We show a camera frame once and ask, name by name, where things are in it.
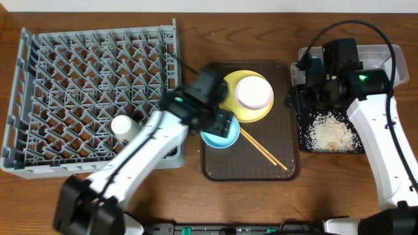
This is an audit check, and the wooden chopstick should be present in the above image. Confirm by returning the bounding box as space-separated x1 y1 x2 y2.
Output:
240 127 277 166
257 141 288 170

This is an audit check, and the dark brown serving tray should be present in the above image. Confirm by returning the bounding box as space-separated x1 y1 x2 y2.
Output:
201 60 300 181

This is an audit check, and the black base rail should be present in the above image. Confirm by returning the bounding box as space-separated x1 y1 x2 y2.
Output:
125 212 327 235

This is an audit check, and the yellow round plate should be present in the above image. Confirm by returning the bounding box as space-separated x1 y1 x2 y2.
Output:
219 70 274 123

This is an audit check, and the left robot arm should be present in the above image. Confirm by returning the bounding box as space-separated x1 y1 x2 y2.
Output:
52 68 233 234

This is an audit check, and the spilled rice pile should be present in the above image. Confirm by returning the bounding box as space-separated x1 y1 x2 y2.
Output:
305 112 361 153

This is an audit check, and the black rectangular waste tray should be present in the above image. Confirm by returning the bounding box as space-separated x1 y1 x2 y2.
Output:
297 111 365 153

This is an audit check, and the wooden chopstick left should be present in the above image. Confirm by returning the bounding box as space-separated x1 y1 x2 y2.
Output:
240 127 277 166

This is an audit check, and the clear plastic waste bin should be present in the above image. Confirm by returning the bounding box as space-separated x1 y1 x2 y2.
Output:
290 44 410 89

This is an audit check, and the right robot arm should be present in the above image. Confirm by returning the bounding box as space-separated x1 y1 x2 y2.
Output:
286 38 417 234

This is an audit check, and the wooden chopstick right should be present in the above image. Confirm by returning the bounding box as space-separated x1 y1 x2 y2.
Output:
257 141 288 170

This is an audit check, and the pale green plastic cup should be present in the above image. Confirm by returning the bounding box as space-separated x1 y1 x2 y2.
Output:
110 115 141 142

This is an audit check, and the pink white bowl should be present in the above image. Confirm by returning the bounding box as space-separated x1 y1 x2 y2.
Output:
234 76 274 110

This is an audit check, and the light blue small plate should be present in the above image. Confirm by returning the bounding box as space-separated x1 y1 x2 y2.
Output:
201 116 240 149

